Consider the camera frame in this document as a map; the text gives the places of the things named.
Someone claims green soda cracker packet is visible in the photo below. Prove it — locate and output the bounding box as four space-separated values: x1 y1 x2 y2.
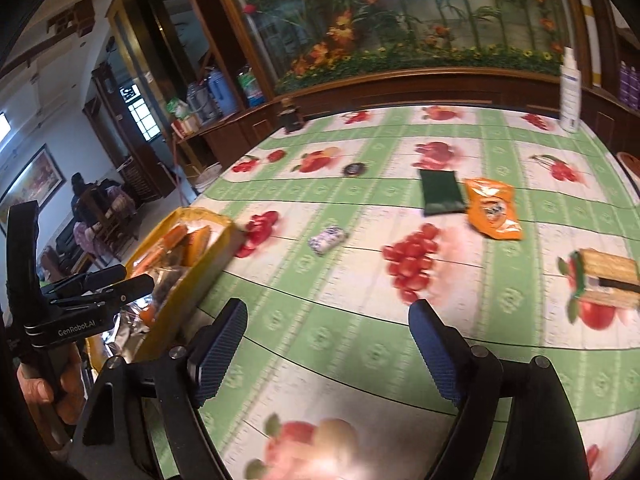
570 249 639 310

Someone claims orange snack bag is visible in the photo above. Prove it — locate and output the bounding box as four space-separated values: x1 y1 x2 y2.
464 178 524 240

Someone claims small white blue candy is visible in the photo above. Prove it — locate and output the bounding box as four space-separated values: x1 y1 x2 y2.
308 226 348 256

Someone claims dark green snack packet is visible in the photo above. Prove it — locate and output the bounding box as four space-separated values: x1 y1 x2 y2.
420 169 466 217

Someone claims orange soda cracker packet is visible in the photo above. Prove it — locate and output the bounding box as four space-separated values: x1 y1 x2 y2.
130 223 213 278

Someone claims person's left hand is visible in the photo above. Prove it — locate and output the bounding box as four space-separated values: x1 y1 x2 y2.
16 344 85 430

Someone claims seated person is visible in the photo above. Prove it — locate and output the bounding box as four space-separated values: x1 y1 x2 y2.
69 171 139 256

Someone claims wooden chair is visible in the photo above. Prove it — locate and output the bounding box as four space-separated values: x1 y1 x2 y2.
76 184 139 261

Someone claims yellow snack tray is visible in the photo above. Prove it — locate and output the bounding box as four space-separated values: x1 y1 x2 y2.
114 207 243 363

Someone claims white plastic bucket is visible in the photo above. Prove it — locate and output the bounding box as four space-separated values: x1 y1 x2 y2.
192 162 222 194

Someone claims ceiling fluorescent light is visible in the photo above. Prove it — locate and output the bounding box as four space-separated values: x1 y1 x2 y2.
0 113 11 142

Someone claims fruit pattern tablecloth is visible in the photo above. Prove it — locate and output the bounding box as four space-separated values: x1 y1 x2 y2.
198 106 639 479

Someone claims green white snack bag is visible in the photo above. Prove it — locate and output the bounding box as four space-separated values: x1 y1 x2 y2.
166 98 192 120

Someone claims grey water jug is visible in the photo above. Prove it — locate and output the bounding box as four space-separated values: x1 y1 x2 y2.
186 81 218 122

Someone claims blue thermos jug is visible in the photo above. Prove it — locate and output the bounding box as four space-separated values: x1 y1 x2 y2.
207 68 239 116

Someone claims green label plastic bottle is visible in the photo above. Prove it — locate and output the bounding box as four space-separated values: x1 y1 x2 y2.
238 65 265 107

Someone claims small dark jar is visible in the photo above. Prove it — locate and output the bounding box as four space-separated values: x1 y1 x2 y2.
279 98 305 134

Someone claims round dark foil chocolate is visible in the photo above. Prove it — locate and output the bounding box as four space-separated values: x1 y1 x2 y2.
342 162 367 178

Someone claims white spray bottle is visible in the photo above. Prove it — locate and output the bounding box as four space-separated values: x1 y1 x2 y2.
560 47 582 132

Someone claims framed wall painting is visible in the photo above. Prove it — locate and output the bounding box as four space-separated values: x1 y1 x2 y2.
0 144 66 234

